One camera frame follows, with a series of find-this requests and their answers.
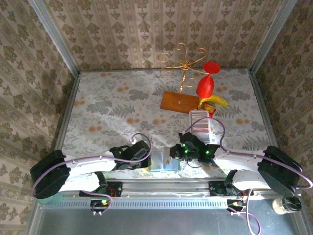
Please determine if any floral table cloth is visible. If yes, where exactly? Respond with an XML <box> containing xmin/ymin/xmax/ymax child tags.
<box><xmin>55</xmin><ymin>69</ymin><xmax>282</xmax><ymax>179</ymax></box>

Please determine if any aluminium frame post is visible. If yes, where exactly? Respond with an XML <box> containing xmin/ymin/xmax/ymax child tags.
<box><xmin>248</xmin><ymin>0</ymin><xmax>298</xmax><ymax>74</ymax></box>
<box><xmin>27</xmin><ymin>0</ymin><xmax>81</xmax><ymax>77</ymax></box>

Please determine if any small black controller board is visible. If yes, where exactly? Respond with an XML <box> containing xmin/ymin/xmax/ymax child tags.
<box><xmin>89</xmin><ymin>199</ymin><xmax>110</xmax><ymax>216</ymax></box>
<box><xmin>226</xmin><ymin>199</ymin><xmax>246</xmax><ymax>216</ymax></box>

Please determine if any slotted grey cable duct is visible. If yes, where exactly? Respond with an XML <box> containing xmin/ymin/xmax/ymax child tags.
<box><xmin>40</xmin><ymin>197</ymin><xmax>228</xmax><ymax>209</ymax></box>

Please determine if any pale green round object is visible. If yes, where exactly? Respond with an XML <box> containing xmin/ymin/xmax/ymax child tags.
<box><xmin>40</xmin><ymin>193</ymin><xmax>61</xmax><ymax>205</ymax></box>

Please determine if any red goblet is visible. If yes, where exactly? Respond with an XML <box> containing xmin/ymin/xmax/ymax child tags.
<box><xmin>196</xmin><ymin>60</ymin><xmax>222</xmax><ymax>98</ymax></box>

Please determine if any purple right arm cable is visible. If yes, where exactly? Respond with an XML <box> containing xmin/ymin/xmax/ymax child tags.
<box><xmin>183</xmin><ymin>117</ymin><xmax>313</xmax><ymax>235</ymax></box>

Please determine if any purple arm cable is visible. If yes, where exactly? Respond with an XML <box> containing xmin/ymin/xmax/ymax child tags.
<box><xmin>183</xmin><ymin>117</ymin><xmax>313</xmax><ymax>235</ymax></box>
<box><xmin>31</xmin><ymin>133</ymin><xmax>154</xmax><ymax>216</ymax></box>

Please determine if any red gold candy wrapper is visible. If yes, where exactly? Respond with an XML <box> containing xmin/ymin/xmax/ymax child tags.
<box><xmin>202</xmin><ymin>102</ymin><xmax>217</xmax><ymax>119</ymax></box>

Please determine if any grey metal base plate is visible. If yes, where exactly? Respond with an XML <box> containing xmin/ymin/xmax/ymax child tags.
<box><xmin>29</xmin><ymin>208</ymin><xmax>309</xmax><ymax>235</ymax></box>

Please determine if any aluminium table edge rail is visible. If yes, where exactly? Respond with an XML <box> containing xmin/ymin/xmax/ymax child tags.
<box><xmin>248</xmin><ymin>70</ymin><xmax>289</xmax><ymax>179</ymax></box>
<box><xmin>46</xmin><ymin>73</ymin><xmax>81</xmax><ymax>179</ymax></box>

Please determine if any aluminium extrusion mounting rail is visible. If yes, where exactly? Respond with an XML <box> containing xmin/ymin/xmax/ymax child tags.
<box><xmin>73</xmin><ymin>178</ymin><xmax>300</xmax><ymax>198</ymax></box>

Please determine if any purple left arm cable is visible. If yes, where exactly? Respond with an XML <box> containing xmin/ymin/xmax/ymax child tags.
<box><xmin>31</xmin><ymin>133</ymin><xmax>154</xmax><ymax>216</ymax></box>

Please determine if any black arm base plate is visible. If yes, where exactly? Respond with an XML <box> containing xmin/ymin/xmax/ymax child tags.
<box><xmin>97</xmin><ymin>181</ymin><xmax>123</xmax><ymax>198</ymax></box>
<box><xmin>209</xmin><ymin>180</ymin><xmax>254</xmax><ymax>196</ymax></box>

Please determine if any yellow banana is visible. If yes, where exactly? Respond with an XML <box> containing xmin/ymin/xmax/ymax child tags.
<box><xmin>198</xmin><ymin>94</ymin><xmax>228</xmax><ymax>110</ymax></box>

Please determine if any gold wire stand wooden base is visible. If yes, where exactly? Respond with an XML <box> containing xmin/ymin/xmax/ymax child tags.
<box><xmin>157</xmin><ymin>43</ymin><xmax>208</xmax><ymax>115</ymax></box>

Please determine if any glass jar black lid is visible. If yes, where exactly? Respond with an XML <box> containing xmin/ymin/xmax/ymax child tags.
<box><xmin>272</xmin><ymin>195</ymin><xmax>302</xmax><ymax>215</ymax></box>

